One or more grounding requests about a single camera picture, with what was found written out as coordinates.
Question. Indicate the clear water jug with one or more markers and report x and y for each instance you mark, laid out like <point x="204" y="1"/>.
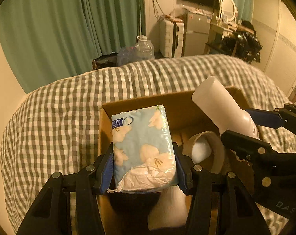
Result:
<point x="145" y="50"/>

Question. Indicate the white knitted glove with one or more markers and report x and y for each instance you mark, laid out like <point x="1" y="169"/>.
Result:
<point x="170" y="208"/>

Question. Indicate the white louvred wardrobe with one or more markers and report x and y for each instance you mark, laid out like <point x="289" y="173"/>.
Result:
<point x="280" y="41"/>

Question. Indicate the white oval mirror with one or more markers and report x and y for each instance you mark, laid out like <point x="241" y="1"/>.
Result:
<point x="228" y="7"/>

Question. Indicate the white dressing table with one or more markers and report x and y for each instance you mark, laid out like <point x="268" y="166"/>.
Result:
<point x="216" y="34"/>

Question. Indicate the dark box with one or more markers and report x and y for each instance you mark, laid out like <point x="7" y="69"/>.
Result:
<point x="104" y="62"/>

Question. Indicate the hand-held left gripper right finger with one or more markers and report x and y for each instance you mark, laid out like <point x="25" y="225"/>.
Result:
<point x="183" y="173"/>

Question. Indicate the pile of black bags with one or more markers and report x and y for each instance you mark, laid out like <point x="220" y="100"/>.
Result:
<point x="248" y="41"/>

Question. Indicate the blue floral tissue packet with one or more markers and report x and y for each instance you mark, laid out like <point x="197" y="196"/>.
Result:
<point x="140" y="146"/>

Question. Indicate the white suitcase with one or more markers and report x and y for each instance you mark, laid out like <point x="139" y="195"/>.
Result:
<point x="170" y="39"/>

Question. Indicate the beige tape roll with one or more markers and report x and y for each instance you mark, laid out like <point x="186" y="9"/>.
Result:
<point x="217" y="151"/>

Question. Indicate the cardboard box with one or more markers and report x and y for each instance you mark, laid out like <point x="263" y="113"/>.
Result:
<point x="177" y="110"/>

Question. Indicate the white pole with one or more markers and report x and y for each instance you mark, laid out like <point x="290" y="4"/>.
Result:
<point x="140" y="22"/>

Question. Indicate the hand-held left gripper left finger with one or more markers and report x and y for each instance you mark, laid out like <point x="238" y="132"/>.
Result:
<point x="106" y="173"/>

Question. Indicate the clear plastic bag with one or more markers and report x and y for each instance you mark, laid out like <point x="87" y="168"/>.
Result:
<point x="178" y="11"/>

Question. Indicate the white rounded object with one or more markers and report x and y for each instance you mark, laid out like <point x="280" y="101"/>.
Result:
<point x="201" y="150"/>

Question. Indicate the grey checked blanket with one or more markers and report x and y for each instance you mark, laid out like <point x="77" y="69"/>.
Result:
<point x="64" y="115"/>

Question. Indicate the grey small fridge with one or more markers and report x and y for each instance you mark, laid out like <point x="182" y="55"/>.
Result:
<point x="197" y="34"/>

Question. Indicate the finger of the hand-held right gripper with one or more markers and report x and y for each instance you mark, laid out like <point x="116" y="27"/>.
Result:
<point x="265" y="118"/>
<point x="246" y="143"/>

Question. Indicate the white plastic bottle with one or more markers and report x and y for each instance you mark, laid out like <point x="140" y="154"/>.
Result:
<point x="219" y="102"/>

